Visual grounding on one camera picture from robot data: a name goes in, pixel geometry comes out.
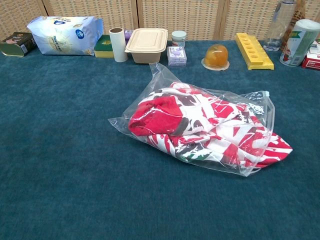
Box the brown patterned bottle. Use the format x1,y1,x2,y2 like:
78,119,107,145
279,0,307,52

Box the small white lidded jar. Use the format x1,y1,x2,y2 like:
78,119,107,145
171,30,187,48

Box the orange jelly cup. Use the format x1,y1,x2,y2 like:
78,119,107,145
201,43,230,71

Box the dark green meat tin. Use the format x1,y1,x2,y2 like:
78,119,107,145
0,31,38,58

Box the yellow holed tray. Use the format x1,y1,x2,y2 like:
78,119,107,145
234,32,275,71

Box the white blue tissue pack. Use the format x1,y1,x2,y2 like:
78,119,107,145
26,15,104,56

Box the white capped bottle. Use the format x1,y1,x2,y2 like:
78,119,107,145
279,19,320,67

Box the beige lidded lunch box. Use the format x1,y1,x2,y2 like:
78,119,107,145
124,28,169,64

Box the clear purple plastic case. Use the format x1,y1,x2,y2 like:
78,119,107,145
166,45,188,67

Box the teal table cloth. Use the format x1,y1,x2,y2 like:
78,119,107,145
0,39,320,240

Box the red white carton box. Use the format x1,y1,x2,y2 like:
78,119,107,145
301,47,320,70

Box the woven folding screen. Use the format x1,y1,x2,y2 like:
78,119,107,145
0,0,320,42

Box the yellow green sponge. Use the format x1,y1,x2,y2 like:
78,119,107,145
94,34,115,59

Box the clear plastic water bottle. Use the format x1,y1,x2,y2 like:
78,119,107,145
263,0,297,52

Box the red white patterned clothes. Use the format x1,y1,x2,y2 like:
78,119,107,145
127,82,293,169

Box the white paper roll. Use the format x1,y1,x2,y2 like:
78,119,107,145
108,27,128,63

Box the red white cloth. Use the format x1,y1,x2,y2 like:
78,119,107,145
107,62,276,178

